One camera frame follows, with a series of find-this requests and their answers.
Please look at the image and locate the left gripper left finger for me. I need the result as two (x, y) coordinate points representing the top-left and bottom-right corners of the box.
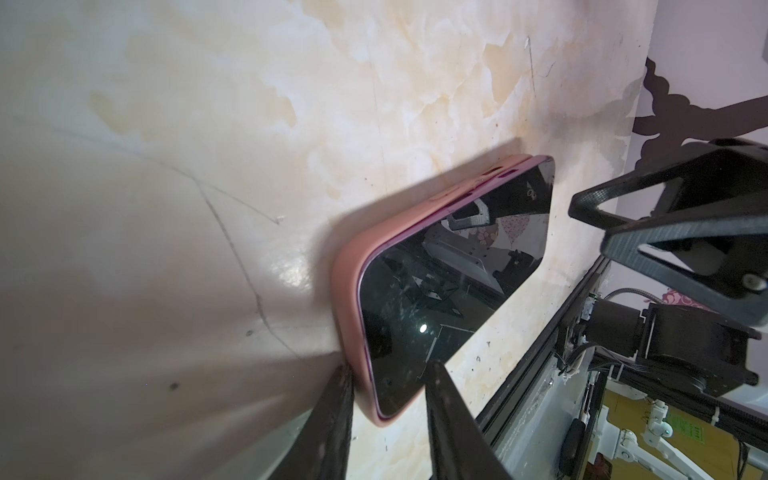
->
(269, 365), (354, 480)

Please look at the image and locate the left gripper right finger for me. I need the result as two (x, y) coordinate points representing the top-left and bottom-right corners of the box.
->
(424, 361), (511, 480)

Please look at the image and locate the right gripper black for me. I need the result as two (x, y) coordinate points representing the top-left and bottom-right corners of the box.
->
(568, 142), (767, 397)

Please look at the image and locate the black phone purple edge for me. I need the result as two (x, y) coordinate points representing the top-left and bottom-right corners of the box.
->
(359, 156), (556, 422)

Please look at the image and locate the pink phone case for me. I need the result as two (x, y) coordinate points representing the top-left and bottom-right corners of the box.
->
(331, 155), (546, 426)

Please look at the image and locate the black base frame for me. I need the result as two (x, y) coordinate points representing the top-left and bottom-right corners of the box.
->
(478, 258), (767, 479)

